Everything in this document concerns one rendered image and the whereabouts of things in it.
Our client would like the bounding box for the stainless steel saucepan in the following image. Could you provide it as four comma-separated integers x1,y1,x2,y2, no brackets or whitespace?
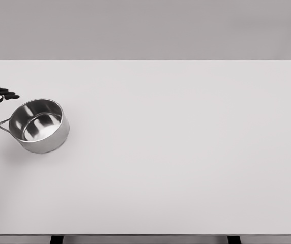
0,99,70,154

